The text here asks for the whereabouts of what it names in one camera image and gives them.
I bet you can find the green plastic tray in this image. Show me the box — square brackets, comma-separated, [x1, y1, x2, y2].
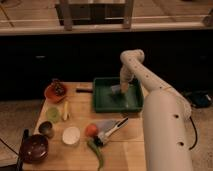
[92, 77, 144, 113]

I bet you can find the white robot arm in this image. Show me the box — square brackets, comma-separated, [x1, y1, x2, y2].
[120, 49, 194, 171]

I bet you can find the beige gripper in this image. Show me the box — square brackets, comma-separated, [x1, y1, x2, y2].
[120, 66, 134, 93]

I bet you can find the grey cloth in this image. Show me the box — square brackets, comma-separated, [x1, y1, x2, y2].
[95, 120, 117, 132]

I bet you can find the orange tomato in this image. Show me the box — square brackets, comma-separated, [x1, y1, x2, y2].
[85, 124, 98, 137]

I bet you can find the green chili pepper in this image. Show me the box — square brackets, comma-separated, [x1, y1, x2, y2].
[87, 139, 104, 171]

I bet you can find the orange bowl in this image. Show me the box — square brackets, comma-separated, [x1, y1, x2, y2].
[44, 85, 67, 103]

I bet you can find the black cable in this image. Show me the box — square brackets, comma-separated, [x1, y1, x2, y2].
[188, 116, 199, 151]

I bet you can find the wooden chair frame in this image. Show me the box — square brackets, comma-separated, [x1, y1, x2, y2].
[54, 0, 134, 30]

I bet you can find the dark red bowl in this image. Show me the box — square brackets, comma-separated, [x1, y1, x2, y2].
[19, 134, 49, 164]

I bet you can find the small metal cup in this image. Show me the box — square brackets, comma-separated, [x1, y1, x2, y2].
[38, 121, 54, 138]

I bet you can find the dark pinecone item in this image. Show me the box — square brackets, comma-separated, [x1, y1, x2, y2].
[52, 79, 65, 96]

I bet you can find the green plastic cup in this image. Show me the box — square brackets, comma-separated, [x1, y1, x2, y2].
[46, 107, 60, 123]

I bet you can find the white round plate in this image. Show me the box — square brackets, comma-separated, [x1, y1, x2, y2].
[62, 126, 80, 145]

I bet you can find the pale blue sponge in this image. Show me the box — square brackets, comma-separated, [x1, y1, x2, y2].
[111, 85, 121, 95]

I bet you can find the black spoon handle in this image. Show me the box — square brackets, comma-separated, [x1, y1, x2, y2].
[15, 129, 29, 171]

